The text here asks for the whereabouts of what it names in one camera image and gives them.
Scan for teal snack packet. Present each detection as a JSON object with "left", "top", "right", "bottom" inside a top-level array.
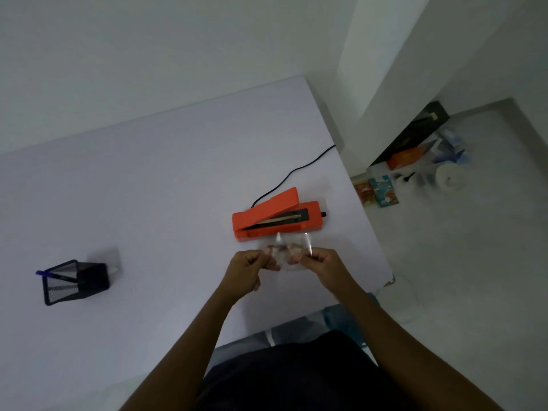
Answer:
[{"left": 369, "top": 175, "right": 400, "bottom": 208}]

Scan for orange box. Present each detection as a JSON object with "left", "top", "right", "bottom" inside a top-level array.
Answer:
[{"left": 386, "top": 145, "right": 429, "bottom": 170}]

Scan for blue and white packaging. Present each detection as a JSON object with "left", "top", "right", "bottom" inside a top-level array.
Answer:
[{"left": 430, "top": 128, "right": 472, "bottom": 164}]

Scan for person's right forearm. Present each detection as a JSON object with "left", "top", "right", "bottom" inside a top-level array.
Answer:
[{"left": 336, "top": 285, "right": 506, "bottom": 411}]

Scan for person's dark shirt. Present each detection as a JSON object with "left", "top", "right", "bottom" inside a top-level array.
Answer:
[{"left": 195, "top": 329, "right": 424, "bottom": 411}]

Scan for person's right hand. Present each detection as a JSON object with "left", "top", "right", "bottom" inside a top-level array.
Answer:
[{"left": 288, "top": 247, "right": 352, "bottom": 297}]

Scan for black power cable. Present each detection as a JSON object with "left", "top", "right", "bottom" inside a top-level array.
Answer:
[{"left": 251, "top": 144, "right": 337, "bottom": 208}]

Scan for person's left forearm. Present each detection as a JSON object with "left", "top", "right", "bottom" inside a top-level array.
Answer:
[{"left": 119, "top": 291, "right": 240, "bottom": 411}]

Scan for black box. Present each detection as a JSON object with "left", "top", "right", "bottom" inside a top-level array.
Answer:
[{"left": 372, "top": 101, "right": 450, "bottom": 166}]

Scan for person's blue jeans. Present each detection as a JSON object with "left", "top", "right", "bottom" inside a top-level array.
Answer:
[{"left": 205, "top": 293, "right": 382, "bottom": 373}]

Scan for orange bag sealer machine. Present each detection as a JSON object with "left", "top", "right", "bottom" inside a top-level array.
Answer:
[{"left": 232, "top": 187, "right": 328, "bottom": 242}]

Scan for clear plastic bag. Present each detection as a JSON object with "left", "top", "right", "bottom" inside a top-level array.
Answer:
[{"left": 269, "top": 232, "right": 314, "bottom": 270}]

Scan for person's left hand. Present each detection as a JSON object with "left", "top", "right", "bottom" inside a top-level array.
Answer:
[{"left": 219, "top": 248, "right": 281, "bottom": 303}]

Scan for blue pen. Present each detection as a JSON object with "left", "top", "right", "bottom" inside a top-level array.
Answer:
[{"left": 36, "top": 270, "right": 78, "bottom": 282}]

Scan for red snack packet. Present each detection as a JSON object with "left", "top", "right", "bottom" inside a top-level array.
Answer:
[{"left": 354, "top": 180, "right": 376, "bottom": 207}]

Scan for black mesh pen holder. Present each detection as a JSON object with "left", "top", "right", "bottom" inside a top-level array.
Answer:
[{"left": 43, "top": 259, "right": 111, "bottom": 306}]

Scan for white tape roll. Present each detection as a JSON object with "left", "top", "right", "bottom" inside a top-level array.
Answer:
[{"left": 432, "top": 162, "right": 469, "bottom": 194}]

